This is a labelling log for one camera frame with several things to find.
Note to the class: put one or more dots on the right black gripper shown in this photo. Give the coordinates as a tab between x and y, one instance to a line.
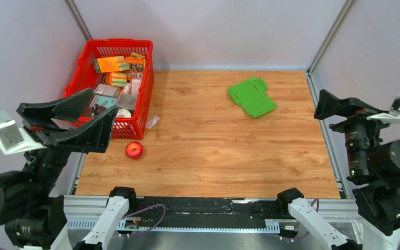
328	103

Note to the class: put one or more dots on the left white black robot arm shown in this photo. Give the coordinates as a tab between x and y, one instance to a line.
32	219

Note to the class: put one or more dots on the striped sponge stack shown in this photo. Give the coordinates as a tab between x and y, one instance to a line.
117	79

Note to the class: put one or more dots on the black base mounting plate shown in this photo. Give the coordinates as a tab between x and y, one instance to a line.
206	212

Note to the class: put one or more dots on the aluminium frame rail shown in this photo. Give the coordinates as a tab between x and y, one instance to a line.
83	212

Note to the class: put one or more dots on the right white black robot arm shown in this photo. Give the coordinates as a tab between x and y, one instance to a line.
374	167

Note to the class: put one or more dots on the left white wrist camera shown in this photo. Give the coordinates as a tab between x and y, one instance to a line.
14	139

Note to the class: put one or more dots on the teal small carton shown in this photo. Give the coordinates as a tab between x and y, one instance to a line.
101	103

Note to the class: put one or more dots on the green paper box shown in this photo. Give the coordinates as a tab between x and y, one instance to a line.
251	95

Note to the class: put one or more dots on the red apple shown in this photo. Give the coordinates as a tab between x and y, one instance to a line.
134	150

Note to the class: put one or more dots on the white tape roll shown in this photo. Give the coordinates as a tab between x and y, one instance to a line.
123	113

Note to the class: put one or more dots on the clear plastic wrapper scrap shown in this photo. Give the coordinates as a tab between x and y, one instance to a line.
152	122

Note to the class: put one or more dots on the orange sponge pack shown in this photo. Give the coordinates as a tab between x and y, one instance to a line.
110	64

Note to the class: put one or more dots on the red plastic basket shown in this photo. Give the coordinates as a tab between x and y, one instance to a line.
85	76

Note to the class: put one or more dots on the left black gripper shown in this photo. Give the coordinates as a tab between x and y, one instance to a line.
96	133

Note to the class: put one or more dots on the grey small carton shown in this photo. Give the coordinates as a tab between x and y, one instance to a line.
107	90

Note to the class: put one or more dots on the grey pink carton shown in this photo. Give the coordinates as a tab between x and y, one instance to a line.
126	101

